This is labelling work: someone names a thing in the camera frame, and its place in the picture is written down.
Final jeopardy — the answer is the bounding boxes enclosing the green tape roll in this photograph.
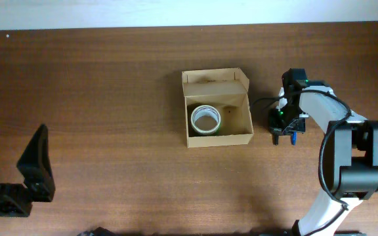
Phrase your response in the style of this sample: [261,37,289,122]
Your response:
[195,115,221,136]

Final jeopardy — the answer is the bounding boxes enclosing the dark object at table edge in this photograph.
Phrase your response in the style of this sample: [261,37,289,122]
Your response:
[77,227,117,236]

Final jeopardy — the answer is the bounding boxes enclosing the brown cardboard box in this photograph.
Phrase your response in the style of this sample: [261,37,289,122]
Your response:
[182,68,254,148]

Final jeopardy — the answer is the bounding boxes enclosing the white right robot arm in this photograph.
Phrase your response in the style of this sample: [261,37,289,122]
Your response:
[268,68,378,235]

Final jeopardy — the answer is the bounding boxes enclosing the cream masking tape roll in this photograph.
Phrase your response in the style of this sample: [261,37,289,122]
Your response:
[190,105,221,136]

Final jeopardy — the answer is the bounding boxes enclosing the black and white sharpie marker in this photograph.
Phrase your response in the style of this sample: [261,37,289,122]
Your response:
[272,134,279,146]

